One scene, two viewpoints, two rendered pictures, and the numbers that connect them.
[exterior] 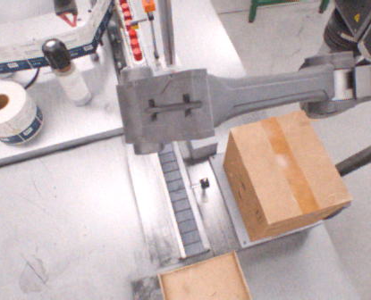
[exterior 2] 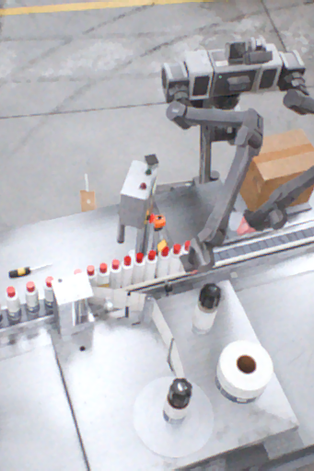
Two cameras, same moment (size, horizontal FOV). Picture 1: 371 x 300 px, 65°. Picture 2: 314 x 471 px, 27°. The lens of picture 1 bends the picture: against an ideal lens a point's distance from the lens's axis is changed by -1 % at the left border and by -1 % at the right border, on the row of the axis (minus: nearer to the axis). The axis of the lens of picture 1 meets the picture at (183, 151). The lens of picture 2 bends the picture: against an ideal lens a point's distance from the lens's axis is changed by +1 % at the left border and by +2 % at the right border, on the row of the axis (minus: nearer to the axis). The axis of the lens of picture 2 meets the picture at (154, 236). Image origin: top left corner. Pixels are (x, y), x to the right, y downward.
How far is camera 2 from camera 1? 2.53 m
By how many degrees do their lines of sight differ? 48
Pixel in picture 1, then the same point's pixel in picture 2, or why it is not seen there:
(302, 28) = not seen: outside the picture
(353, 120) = (94, 160)
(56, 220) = not seen: outside the picture
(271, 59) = not seen: outside the picture
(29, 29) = (97, 407)
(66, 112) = (220, 335)
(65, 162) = (267, 337)
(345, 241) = not seen: hidden behind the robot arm
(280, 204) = (311, 159)
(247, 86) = not seen: outside the picture
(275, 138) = (268, 157)
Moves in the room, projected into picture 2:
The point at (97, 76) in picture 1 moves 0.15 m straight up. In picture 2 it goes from (172, 313) to (176, 295)
